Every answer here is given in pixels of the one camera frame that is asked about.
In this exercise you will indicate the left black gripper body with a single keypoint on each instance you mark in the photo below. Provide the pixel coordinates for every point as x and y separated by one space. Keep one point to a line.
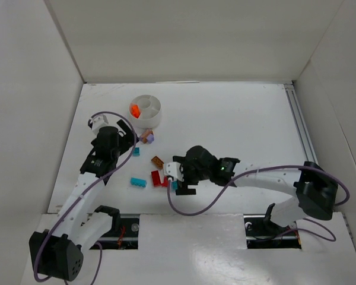
126 134

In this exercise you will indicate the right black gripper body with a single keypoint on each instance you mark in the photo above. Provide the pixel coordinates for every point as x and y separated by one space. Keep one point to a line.
184 178

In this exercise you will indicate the teal square lego brick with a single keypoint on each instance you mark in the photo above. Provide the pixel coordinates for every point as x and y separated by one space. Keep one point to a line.
173 185

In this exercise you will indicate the orange lego brick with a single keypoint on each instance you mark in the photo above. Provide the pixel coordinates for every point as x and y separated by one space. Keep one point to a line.
135 111

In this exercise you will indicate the small teal square lego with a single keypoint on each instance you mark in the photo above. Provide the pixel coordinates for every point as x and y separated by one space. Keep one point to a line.
136 152

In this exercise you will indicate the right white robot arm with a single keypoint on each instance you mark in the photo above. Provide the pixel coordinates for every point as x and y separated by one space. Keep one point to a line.
312 191

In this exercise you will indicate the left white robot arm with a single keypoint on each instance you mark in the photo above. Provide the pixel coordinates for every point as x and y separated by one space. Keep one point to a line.
58 252

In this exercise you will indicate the red sloped lego piece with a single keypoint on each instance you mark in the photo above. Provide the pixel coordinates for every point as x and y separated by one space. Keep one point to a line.
165 182

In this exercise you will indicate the purple brown lego assembly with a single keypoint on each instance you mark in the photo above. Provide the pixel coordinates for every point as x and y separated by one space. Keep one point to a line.
147 136

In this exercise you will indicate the red rectangular lego brick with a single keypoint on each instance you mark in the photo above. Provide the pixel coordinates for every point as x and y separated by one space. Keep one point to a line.
156 180

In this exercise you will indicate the white round divided container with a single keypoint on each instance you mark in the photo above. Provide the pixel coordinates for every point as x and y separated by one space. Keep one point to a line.
151 113

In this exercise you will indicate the brown flat lego plate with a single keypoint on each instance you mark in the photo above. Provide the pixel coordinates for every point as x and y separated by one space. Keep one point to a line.
157 162

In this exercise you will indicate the long teal lego brick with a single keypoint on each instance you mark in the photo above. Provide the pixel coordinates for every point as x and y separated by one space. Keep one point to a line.
138 182

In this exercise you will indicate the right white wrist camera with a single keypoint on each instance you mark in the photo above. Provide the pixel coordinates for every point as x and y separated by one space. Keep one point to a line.
173 169

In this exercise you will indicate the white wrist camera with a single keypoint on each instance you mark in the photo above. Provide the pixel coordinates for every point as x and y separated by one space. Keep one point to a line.
97 122
173 169

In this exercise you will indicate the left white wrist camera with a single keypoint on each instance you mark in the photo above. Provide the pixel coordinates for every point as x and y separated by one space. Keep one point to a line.
97 122

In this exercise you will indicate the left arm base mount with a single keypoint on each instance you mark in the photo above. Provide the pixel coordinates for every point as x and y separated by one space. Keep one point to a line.
124 237

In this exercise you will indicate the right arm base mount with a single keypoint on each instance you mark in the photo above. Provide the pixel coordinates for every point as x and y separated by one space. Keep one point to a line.
261 234

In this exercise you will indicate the aluminium rail right side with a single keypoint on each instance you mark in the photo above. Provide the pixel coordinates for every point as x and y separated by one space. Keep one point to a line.
302 130

